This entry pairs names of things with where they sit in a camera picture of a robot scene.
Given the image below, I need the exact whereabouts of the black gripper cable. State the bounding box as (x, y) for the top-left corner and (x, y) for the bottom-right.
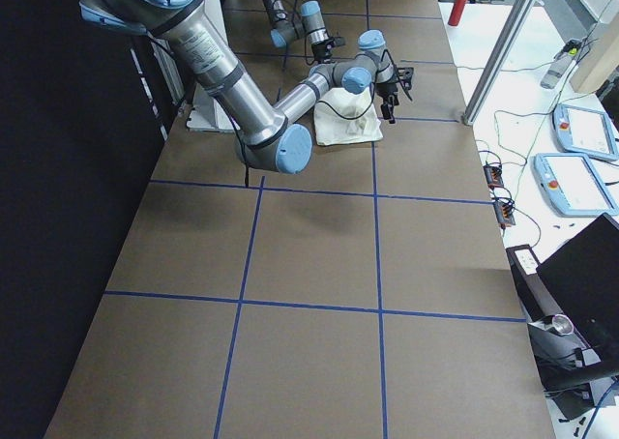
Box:
(316, 49), (415, 121)

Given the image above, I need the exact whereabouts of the black case with white label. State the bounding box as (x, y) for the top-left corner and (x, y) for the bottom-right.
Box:
(506, 245), (563, 322)

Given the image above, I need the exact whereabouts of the teach pendant tablet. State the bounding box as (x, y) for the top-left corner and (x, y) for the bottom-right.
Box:
(533, 153), (618, 218)
(552, 103), (618, 161)

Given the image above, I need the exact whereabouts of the cream long-sleeve cat shirt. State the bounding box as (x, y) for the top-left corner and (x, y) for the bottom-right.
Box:
(313, 88), (383, 146)

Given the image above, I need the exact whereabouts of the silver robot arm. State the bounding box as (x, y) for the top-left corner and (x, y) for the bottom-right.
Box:
(79, 0), (414, 174)
(262, 0), (346, 65)

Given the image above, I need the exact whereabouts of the aluminium frame post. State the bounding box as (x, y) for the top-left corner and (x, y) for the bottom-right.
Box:
(462, 0), (536, 126)

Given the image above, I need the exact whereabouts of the near teach pendant tablet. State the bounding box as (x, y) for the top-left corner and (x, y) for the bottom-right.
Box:
(533, 153), (618, 218)

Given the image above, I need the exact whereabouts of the orange black connector box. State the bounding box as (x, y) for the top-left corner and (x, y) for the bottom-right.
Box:
(493, 198), (516, 229)
(483, 163), (505, 190)

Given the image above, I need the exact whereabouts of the red cylindrical bottle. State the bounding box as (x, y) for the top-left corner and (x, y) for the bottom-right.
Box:
(448, 0), (469, 27)

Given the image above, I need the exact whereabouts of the far orange black connector box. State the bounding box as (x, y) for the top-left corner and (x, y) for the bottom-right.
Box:
(483, 163), (505, 190)

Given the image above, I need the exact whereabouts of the near orange black connector box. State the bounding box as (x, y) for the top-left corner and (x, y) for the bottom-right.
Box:
(493, 198), (516, 229)

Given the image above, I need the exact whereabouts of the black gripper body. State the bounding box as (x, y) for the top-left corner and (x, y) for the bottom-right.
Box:
(375, 65), (414, 123)
(309, 36), (346, 64)

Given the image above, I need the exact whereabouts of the far teach pendant tablet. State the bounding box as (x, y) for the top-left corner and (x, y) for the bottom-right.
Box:
(552, 103), (618, 161)

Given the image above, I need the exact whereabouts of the black monitor with stand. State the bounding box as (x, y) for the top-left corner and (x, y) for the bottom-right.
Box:
(537, 214), (618, 420)

